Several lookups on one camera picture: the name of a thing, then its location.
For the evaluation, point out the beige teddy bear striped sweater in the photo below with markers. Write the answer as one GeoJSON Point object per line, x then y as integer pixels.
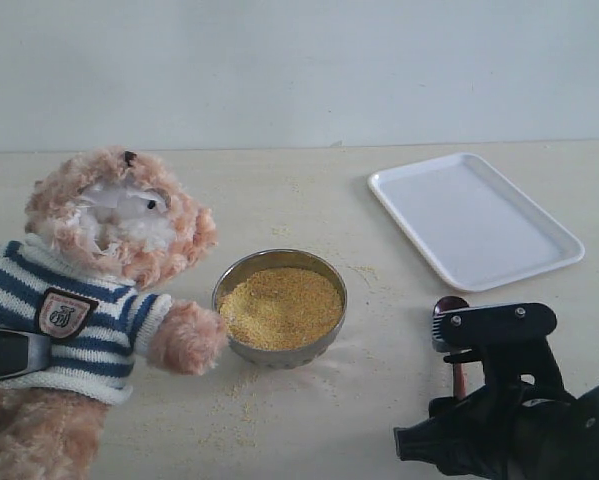
{"type": "Point", "coordinates": [102, 231]}

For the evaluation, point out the white rectangular plastic tray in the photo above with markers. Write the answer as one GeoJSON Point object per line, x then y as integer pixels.
{"type": "Point", "coordinates": [476, 229]}

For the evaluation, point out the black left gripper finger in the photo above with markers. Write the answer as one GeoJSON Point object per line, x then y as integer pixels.
{"type": "Point", "coordinates": [22, 353]}

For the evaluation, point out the round metal bowl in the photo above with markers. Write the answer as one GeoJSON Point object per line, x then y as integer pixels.
{"type": "Point", "coordinates": [278, 258]}

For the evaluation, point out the dark red wooden spoon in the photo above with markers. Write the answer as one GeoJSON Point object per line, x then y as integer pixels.
{"type": "Point", "coordinates": [445, 304]}

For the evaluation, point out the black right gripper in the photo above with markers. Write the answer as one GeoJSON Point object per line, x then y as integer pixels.
{"type": "Point", "coordinates": [522, 423]}

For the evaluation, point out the yellow millet grain in bowl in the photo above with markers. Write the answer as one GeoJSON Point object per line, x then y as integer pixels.
{"type": "Point", "coordinates": [281, 309]}

